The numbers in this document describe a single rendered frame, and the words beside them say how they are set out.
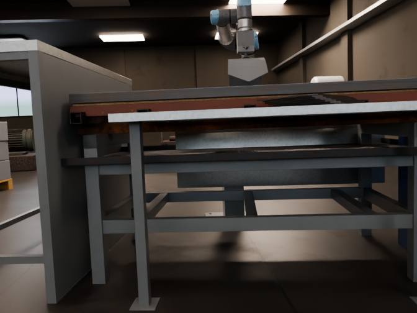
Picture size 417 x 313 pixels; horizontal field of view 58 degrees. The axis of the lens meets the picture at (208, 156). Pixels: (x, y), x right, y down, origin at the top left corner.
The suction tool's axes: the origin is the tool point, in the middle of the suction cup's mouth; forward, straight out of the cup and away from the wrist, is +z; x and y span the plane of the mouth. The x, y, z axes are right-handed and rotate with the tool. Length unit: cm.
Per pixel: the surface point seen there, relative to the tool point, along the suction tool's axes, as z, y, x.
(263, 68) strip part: 6.7, 5.9, -22.6
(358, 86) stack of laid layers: 18, 43, -39
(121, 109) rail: 23, -57, -34
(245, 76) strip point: 10.4, -2.9, -28.5
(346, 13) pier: -174, 250, 567
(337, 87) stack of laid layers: 18, 34, -39
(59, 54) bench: -2, -83, -31
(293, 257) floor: 101, 21, -7
